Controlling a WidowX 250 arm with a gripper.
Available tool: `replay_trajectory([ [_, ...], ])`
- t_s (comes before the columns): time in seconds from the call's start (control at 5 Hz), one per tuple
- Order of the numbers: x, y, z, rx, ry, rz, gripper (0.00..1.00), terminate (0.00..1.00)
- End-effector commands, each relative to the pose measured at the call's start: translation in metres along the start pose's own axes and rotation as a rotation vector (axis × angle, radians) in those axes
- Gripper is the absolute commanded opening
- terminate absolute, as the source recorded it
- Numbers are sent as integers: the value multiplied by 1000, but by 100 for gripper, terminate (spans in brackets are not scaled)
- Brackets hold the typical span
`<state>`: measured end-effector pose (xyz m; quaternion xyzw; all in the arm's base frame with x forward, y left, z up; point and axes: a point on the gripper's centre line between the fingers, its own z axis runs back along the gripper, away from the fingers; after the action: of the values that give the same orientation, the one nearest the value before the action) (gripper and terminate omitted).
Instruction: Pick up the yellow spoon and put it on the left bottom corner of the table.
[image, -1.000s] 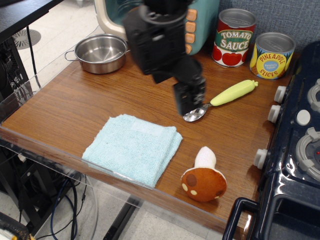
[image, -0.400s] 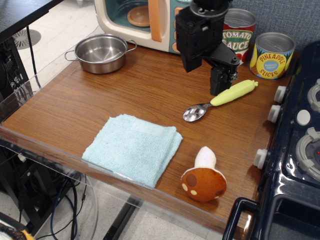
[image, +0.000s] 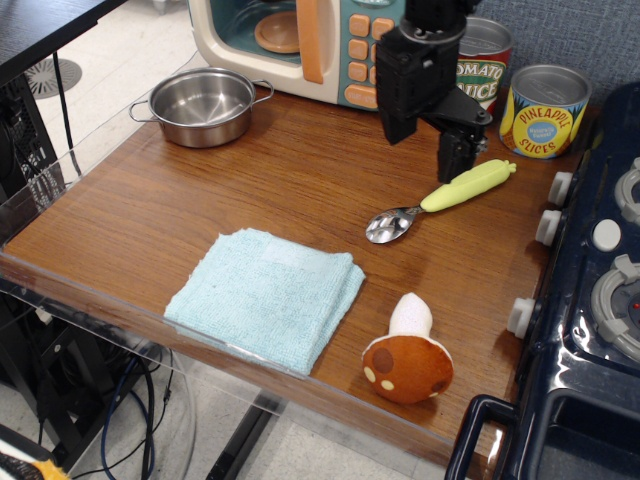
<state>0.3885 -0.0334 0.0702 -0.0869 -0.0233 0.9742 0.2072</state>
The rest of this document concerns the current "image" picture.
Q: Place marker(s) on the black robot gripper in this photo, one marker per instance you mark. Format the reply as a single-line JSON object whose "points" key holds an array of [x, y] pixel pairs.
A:
{"points": [[416, 79]]}

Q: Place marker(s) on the yellow handled metal spoon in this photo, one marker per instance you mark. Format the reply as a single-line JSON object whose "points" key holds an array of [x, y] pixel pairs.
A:
{"points": [[393, 223]]}

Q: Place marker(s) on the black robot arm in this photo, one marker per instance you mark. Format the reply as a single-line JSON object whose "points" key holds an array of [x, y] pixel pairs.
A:
{"points": [[435, 16]]}

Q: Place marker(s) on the pineapple slices can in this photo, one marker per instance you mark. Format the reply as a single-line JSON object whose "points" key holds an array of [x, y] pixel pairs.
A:
{"points": [[544, 110]]}

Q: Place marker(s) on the tomato sauce can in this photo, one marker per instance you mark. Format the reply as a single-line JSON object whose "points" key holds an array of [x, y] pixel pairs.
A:
{"points": [[484, 55]]}

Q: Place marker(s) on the teal toy microwave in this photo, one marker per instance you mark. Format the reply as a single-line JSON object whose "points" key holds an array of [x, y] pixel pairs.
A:
{"points": [[321, 50]]}

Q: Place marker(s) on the dark blue toy stove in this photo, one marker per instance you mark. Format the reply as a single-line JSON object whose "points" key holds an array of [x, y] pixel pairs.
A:
{"points": [[576, 415]]}

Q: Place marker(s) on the plush brown mushroom toy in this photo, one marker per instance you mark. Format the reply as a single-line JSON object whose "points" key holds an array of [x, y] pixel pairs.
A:
{"points": [[406, 366]]}

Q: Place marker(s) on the light blue folded towel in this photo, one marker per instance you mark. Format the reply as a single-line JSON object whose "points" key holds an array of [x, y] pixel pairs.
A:
{"points": [[266, 299]]}

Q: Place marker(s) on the small steel pot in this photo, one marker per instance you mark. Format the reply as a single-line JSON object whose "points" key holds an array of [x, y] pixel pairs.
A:
{"points": [[204, 107]]}

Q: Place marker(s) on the black table leg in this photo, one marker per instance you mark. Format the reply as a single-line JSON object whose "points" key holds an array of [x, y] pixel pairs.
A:
{"points": [[245, 437]]}

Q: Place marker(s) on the black side desk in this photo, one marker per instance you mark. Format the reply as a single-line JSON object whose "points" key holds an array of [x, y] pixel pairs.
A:
{"points": [[33, 30]]}

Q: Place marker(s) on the clear acrylic table guard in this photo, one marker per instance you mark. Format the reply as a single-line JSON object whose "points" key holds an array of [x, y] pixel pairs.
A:
{"points": [[123, 240]]}

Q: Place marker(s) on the yellow plush object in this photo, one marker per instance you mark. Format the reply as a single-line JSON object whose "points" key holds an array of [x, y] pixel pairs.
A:
{"points": [[19, 469]]}

